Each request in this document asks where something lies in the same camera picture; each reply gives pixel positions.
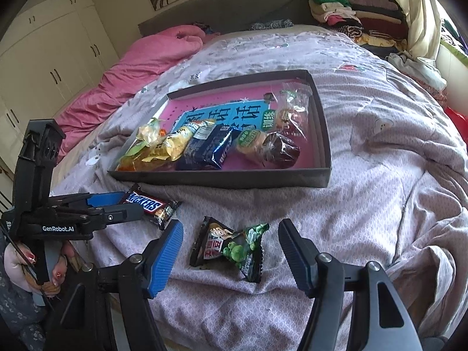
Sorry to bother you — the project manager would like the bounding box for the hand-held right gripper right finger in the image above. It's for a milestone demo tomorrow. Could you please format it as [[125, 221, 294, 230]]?
[[278, 218, 425, 351]]

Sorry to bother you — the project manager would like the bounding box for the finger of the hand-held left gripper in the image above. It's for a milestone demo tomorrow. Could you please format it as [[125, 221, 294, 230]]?
[[86, 203, 145, 229], [49, 191, 128, 209]]

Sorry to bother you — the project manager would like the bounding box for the red cloth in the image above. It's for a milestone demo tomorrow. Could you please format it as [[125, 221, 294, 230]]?
[[444, 108, 468, 143]]

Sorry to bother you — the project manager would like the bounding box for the pile of folded clothes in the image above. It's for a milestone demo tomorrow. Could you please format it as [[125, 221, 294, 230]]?
[[309, 0, 410, 50]]

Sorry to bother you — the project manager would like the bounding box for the person's left hand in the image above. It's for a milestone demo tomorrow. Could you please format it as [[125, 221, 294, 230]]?
[[4, 243, 78, 297]]

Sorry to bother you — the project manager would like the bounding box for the blue chocolate snack packet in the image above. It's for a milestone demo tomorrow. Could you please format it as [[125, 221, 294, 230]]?
[[175, 124, 235, 171]]

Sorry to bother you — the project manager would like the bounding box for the black cartoon snack packet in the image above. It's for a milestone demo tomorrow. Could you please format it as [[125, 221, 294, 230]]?
[[189, 216, 236, 268]]

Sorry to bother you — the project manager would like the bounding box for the brown chocolate bar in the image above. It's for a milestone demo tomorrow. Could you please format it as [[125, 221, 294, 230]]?
[[119, 185, 182, 230]]

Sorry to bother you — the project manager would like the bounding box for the floral grey quilt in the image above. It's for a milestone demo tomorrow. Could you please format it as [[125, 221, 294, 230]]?
[[51, 25, 468, 351]]

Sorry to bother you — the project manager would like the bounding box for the clear pastry snack packet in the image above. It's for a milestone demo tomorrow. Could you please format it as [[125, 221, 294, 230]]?
[[272, 88, 317, 140]]

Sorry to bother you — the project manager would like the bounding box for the dark floral clothing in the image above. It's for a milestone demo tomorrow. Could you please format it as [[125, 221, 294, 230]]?
[[0, 274, 50, 351]]

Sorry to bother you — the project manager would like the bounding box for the white crumpled cloth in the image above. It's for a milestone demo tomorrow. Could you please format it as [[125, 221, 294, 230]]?
[[388, 52, 447, 90]]

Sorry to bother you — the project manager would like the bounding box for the dark patterned cloth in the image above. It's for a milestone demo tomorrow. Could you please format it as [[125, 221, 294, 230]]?
[[250, 20, 293, 32]]

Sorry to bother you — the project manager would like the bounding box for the cream wardrobe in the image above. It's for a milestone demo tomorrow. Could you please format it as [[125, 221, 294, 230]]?
[[0, 0, 121, 198]]

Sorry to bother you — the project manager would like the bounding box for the dark grey headboard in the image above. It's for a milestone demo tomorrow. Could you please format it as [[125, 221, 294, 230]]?
[[138, 0, 316, 37]]

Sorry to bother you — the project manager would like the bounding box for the pink blanket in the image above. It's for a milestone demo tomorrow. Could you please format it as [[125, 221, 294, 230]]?
[[55, 25, 207, 154]]

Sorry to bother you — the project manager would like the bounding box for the clear yellow-green snack packet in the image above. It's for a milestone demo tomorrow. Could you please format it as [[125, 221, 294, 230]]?
[[137, 117, 165, 147]]

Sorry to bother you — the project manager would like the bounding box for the amber clear snack packet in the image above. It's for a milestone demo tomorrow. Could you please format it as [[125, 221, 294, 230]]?
[[116, 146, 172, 172]]

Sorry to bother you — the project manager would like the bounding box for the green pea snack packet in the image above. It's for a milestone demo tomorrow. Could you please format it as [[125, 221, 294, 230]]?
[[219, 224, 270, 283]]

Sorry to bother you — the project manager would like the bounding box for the orange cake snack packet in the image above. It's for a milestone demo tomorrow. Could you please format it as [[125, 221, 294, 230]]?
[[236, 130, 273, 163]]

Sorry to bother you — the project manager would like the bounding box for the cream curtain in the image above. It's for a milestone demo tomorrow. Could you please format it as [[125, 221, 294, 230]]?
[[388, 0, 443, 59]]

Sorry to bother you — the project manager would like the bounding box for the yellow snack packet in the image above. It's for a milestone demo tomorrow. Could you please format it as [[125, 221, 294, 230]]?
[[141, 124, 196, 163]]

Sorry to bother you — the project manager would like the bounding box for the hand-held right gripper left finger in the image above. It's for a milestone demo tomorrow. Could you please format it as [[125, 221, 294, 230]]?
[[47, 219, 184, 351]]

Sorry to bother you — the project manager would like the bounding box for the dark brown cake packet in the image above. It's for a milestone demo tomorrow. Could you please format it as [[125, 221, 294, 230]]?
[[261, 133, 301, 167]]

